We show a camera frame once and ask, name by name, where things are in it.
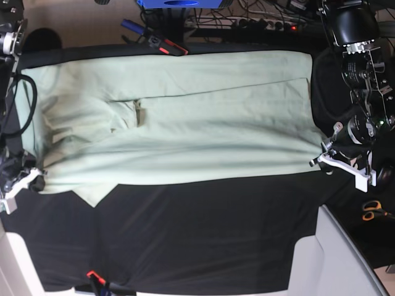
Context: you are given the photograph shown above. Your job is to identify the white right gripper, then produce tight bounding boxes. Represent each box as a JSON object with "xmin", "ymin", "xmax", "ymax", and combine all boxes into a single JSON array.
[{"xmin": 1, "ymin": 168, "xmax": 47, "ymax": 215}]

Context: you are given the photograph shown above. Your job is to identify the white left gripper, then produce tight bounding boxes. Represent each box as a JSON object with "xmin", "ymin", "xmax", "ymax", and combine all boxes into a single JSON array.
[{"xmin": 308, "ymin": 121, "xmax": 378, "ymax": 192}]

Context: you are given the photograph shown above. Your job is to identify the light green T-shirt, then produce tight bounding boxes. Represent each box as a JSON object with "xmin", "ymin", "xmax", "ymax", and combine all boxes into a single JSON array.
[{"xmin": 22, "ymin": 51, "xmax": 323, "ymax": 206}]

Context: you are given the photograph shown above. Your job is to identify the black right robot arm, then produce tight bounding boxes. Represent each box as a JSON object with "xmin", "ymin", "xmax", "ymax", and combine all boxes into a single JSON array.
[{"xmin": 1, "ymin": 1, "xmax": 46, "ymax": 215}]

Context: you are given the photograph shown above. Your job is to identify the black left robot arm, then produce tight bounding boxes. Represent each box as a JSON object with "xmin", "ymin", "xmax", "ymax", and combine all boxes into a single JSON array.
[{"xmin": 310, "ymin": 1, "xmax": 394, "ymax": 192}]

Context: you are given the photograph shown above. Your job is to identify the black round object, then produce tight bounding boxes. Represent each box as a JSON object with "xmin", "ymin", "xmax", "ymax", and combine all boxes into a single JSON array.
[{"xmin": 376, "ymin": 166, "xmax": 394, "ymax": 187}]

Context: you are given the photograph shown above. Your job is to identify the white box left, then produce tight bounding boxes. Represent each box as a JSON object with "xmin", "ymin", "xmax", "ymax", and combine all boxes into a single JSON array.
[{"xmin": 1, "ymin": 223, "xmax": 45, "ymax": 296}]

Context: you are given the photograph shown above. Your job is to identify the white box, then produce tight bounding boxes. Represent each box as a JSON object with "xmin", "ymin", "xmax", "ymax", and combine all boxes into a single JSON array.
[
  {"xmin": 288, "ymin": 205, "xmax": 388, "ymax": 295},
  {"xmin": 1, "ymin": 223, "xmax": 45, "ymax": 296}
]

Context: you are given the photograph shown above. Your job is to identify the white box right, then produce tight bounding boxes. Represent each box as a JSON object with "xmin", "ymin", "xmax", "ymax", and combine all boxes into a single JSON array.
[{"xmin": 288, "ymin": 205, "xmax": 388, "ymax": 295}]

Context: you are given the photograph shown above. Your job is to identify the red clamp bottom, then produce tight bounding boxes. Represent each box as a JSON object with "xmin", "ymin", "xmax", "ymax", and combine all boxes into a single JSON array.
[{"xmin": 86, "ymin": 270, "xmax": 106, "ymax": 285}]

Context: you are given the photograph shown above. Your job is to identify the black table cloth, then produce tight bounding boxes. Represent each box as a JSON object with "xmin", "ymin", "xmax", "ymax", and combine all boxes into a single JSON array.
[{"xmin": 0, "ymin": 43, "xmax": 395, "ymax": 293}]

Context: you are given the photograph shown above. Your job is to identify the blue clamp bottom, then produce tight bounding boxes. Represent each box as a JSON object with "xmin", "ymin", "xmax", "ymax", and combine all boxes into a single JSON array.
[{"xmin": 91, "ymin": 282, "xmax": 136, "ymax": 296}]

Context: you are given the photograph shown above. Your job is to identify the red black clamp top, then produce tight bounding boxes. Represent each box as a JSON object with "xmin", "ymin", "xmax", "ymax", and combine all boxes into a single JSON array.
[{"xmin": 148, "ymin": 35, "xmax": 188, "ymax": 57}]

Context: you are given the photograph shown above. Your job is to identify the blue stand base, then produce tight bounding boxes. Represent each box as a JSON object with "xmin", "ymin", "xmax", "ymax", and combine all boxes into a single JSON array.
[{"xmin": 137, "ymin": 0, "xmax": 233, "ymax": 9}]

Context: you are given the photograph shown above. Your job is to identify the orange handled scissors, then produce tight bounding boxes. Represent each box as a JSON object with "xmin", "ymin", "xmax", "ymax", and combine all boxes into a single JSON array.
[{"xmin": 362, "ymin": 200, "xmax": 394, "ymax": 221}]

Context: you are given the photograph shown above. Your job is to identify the blue handled tool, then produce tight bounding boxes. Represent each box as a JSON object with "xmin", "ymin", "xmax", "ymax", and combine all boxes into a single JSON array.
[{"xmin": 121, "ymin": 19, "xmax": 146, "ymax": 35}]

